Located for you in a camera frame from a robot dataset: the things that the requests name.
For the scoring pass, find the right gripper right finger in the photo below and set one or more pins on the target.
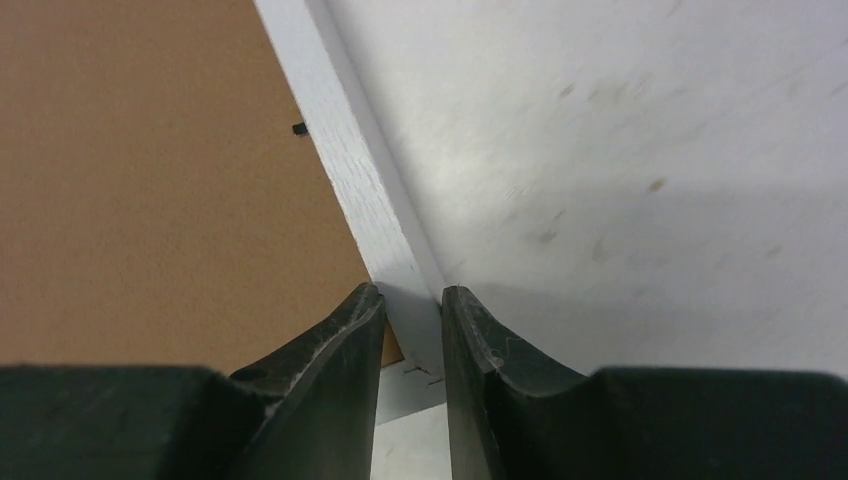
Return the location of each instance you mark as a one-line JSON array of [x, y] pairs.
[[516, 413]]

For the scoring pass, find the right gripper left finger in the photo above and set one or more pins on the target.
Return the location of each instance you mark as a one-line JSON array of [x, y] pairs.
[[304, 411]]

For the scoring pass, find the white picture frame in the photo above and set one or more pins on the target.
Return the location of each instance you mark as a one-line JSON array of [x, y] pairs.
[[186, 183]]

